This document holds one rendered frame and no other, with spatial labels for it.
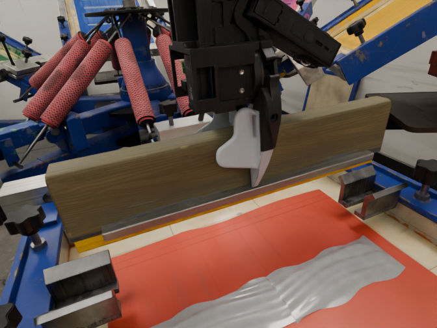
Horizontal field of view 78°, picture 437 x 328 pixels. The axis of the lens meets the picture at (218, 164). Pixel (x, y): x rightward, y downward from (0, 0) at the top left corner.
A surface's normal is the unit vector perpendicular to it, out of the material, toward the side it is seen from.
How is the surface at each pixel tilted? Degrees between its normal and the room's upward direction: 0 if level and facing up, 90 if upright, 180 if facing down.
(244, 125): 83
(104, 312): 90
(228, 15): 90
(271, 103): 77
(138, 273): 0
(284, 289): 33
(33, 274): 0
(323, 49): 87
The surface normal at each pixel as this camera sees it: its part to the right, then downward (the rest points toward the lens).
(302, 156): 0.39, 0.41
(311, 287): 0.28, -0.55
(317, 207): -0.06, -0.88
